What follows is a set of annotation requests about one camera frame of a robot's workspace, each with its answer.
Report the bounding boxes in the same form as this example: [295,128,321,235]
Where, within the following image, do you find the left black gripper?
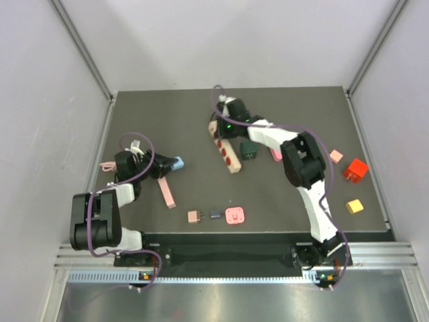
[133,148,178,181]

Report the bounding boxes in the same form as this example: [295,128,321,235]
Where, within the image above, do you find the blue plug adapter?
[171,156,184,171]

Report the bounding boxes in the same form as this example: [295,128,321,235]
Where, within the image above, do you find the beige power strip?
[208,121,241,174]

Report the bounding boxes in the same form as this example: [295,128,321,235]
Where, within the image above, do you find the pink long power strip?
[158,177,176,209]

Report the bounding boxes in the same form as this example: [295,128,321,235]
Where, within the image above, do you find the dark green cube socket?
[239,141,258,161]

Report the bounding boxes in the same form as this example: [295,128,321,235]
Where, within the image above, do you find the pink triangular socket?
[269,148,282,162]

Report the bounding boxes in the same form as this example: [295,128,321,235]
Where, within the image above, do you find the small pink plug adapter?
[187,210,205,224]

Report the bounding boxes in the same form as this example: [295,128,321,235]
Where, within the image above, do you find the small purple grey plug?
[210,210,223,219]

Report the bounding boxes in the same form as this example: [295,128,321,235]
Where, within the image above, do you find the small pink usb plug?
[225,207,245,225]

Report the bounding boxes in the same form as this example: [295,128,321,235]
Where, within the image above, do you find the peach plug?
[329,150,343,164]

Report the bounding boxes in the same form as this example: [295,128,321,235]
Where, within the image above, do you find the red cube plug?
[343,158,369,183]

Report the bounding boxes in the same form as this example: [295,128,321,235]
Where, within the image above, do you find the yellow orange plug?
[345,199,364,215]

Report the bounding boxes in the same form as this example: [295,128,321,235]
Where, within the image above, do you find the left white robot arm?
[70,140,184,266]

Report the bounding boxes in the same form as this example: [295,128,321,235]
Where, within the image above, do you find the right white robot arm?
[214,95,351,267]

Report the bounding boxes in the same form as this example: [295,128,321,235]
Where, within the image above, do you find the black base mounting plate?
[113,232,339,269]

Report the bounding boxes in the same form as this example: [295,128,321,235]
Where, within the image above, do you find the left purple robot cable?
[86,133,163,292]

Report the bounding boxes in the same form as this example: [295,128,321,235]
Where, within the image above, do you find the left aluminium frame post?
[48,0,114,102]

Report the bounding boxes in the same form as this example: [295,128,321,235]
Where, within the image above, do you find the aluminium frame post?
[345,0,409,99]
[48,0,114,102]

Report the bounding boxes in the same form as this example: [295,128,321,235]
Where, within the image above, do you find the grey slotted cable duct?
[68,270,334,284]

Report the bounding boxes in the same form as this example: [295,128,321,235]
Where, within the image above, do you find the right aluminium frame post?
[345,0,409,99]

